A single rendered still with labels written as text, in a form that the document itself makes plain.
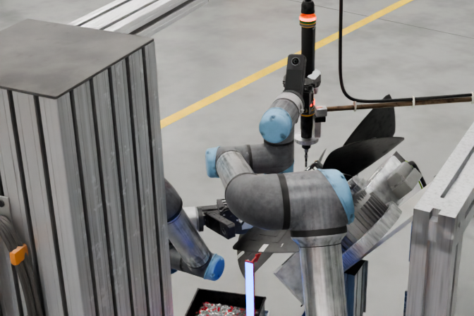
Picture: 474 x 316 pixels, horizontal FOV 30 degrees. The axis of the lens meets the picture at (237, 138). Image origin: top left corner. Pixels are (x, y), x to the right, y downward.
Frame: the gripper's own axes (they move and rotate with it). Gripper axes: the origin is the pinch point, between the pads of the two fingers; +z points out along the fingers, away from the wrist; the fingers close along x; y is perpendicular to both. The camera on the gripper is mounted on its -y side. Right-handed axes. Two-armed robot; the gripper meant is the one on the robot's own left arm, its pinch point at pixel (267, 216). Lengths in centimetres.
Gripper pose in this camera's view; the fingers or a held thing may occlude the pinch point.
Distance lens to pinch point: 251.0
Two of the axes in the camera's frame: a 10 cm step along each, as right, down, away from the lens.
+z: 9.9, -0.8, 1.3
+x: 0.3, 9.4, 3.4
